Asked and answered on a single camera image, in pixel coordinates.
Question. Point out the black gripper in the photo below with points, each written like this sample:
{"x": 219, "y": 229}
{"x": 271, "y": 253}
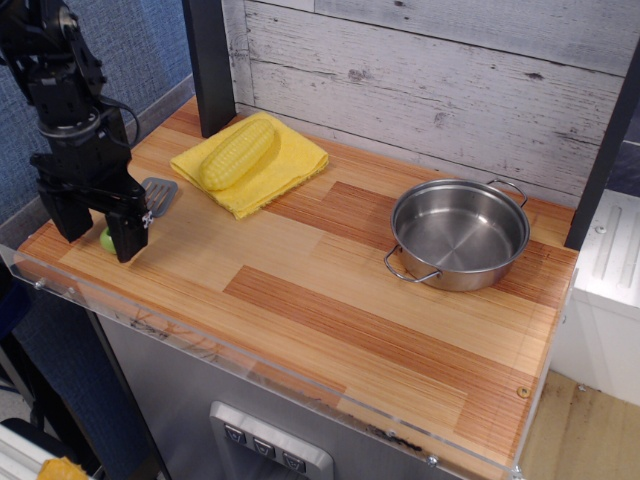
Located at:
{"x": 87, "y": 167}

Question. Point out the silver dispenser button panel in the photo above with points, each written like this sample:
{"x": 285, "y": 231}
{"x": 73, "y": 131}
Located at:
{"x": 253, "y": 448}

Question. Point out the yellow black object bottom left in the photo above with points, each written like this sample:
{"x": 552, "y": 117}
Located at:
{"x": 61, "y": 469}

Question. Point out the black left upright post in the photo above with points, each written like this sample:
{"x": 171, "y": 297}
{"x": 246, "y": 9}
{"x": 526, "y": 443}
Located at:
{"x": 211, "y": 69}

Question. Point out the silver toy fridge cabinet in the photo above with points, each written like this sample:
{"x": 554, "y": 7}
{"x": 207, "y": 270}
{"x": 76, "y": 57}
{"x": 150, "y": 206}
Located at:
{"x": 175, "y": 386}

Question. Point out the white box with ridges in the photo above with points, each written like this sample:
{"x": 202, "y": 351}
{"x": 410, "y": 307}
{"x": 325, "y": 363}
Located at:
{"x": 597, "y": 343}

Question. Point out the yellow plastic corn cob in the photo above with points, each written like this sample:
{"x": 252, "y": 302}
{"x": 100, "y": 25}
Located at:
{"x": 236, "y": 155}

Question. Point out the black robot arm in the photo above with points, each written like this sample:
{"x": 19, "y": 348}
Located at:
{"x": 43, "y": 47}

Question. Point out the black upright post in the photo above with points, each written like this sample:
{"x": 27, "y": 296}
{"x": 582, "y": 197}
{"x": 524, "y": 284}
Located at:
{"x": 211, "y": 69}
{"x": 613, "y": 138}

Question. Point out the green handled grey spatula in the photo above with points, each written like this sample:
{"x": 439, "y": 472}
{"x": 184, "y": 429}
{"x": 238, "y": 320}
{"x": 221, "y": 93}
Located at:
{"x": 159, "y": 194}

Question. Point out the yellow folded cloth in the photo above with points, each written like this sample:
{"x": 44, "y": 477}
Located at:
{"x": 291, "y": 160}

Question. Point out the black right upright post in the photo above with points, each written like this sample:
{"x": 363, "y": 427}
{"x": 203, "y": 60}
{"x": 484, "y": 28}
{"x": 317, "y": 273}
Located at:
{"x": 613, "y": 138}

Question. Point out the stainless steel pot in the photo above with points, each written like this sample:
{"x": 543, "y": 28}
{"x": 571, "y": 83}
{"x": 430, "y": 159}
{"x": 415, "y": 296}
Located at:
{"x": 458, "y": 235}

